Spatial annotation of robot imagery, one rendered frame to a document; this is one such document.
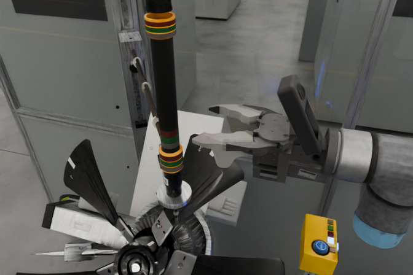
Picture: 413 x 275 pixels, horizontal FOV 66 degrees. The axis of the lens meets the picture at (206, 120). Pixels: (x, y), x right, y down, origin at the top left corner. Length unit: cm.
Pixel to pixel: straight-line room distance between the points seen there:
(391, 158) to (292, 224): 130
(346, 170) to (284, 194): 113
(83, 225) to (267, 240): 110
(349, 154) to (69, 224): 89
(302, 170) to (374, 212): 12
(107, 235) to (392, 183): 81
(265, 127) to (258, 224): 134
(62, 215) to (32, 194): 185
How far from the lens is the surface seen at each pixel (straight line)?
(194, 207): 79
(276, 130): 48
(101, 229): 108
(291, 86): 43
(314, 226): 115
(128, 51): 110
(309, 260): 111
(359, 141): 49
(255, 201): 167
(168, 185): 63
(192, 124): 107
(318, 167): 52
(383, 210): 55
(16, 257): 262
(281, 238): 186
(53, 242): 259
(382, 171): 49
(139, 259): 86
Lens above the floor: 195
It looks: 34 degrees down
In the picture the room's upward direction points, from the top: straight up
